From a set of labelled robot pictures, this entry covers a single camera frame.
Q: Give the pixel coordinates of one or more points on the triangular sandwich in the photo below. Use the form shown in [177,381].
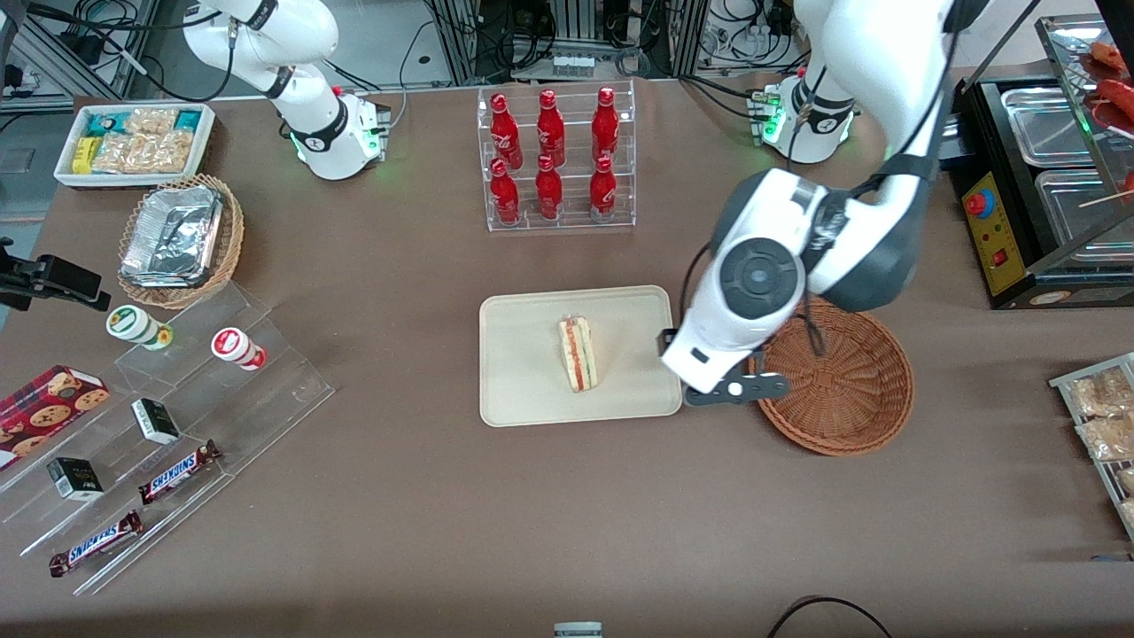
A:
[578,354]

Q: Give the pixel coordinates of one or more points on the clear bag of crackers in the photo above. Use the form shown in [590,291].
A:
[1107,439]
[1103,392]

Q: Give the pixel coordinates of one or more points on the clear acrylic stepped display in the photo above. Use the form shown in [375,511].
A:
[266,399]

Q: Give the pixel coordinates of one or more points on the small black box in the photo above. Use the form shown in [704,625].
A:
[155,421]
[75,478]

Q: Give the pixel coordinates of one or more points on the round brown wicker basket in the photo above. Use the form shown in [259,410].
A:
[842,390]

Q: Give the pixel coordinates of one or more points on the steel warmer pan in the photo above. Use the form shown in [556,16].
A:
[1045,128]
[1081,217]

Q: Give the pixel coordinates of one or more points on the small grey device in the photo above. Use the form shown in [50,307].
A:
[578,630]

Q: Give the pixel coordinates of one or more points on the teal snack packet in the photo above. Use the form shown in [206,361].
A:
[106,122]

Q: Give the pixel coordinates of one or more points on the silver foil container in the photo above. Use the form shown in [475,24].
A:
[173,235]

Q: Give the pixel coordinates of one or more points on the yellow snack packet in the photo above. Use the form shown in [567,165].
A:
[85,156]

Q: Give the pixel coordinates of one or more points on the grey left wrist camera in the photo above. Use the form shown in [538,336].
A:
[744,387]

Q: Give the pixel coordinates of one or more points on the brown snickers bar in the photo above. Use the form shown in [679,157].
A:
[177,472]
[96,543]

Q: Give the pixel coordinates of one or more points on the black food warmer machine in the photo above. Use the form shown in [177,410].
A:
[992,230]

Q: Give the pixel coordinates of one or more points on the red sausage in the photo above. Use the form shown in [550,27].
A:
[1118,94]
[1112,57]

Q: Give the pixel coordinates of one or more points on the white rectangular snack bin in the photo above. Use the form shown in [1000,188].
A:
[64,168]

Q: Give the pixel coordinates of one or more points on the red lidded white cup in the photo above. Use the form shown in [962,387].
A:
[232,344]

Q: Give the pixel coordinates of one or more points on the clear acrylic bottle rack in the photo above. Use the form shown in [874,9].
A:
[571,221]

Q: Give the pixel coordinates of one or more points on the red cookie box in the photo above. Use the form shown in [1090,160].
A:
[44,412]

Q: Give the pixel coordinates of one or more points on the large clear cracker bag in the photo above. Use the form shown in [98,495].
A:
[146,152]

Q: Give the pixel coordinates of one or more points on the cream plastic tray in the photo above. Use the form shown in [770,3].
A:
[523,354]

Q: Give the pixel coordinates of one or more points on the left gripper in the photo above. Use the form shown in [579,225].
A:
[664,337]

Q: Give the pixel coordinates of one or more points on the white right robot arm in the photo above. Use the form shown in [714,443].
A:
[266,35]

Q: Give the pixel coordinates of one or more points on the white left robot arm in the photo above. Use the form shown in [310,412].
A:
[762,279]

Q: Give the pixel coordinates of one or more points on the green lidded white cup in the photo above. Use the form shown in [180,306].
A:
[131,323]

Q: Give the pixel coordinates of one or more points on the light wicker basket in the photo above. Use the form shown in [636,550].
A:
[229,248]

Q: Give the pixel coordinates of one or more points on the red cola bottle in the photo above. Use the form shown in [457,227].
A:
[605,122]
[550,124]
[504,195]
[548,190]
[505,128]
[602,188]

